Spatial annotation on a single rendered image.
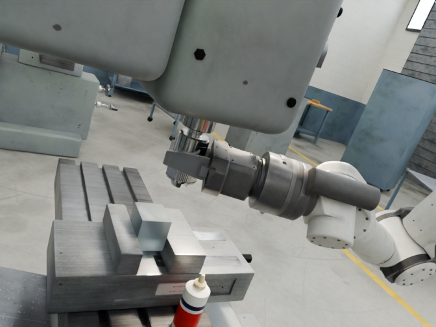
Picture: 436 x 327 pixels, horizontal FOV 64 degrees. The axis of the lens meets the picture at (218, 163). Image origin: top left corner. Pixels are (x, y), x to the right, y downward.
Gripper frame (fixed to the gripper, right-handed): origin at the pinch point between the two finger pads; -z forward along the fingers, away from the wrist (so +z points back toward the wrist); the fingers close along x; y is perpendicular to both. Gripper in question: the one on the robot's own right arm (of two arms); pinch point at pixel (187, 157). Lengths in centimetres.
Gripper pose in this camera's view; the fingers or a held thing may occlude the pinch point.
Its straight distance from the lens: 51.3
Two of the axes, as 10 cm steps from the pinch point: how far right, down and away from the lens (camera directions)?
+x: -0.1, 3.2, -9.5
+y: -3.1, 9.0, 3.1
